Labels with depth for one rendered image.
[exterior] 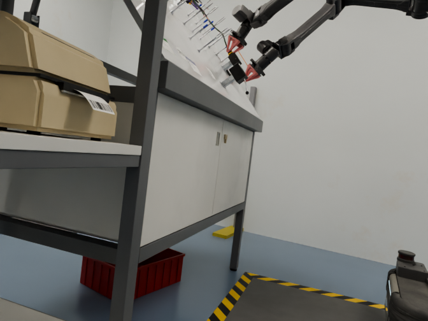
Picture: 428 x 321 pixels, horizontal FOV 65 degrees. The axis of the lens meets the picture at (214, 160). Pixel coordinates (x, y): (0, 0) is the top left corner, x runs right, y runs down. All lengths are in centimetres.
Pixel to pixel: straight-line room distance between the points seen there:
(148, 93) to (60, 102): 21
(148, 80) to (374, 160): 223
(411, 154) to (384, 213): 46
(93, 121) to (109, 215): 31
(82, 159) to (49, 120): 8
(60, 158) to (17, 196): 55
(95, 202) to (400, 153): 228
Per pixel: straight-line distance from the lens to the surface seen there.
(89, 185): 92
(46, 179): 101
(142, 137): 73
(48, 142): 53
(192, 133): 108
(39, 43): 61
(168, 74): 82
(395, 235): 281
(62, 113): 59
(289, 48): 171
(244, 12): 176
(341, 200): 278
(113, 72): 166
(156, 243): 98
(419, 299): 145
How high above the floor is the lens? 67
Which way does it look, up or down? 2 degrees down
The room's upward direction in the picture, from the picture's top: 7 degrees clockwise
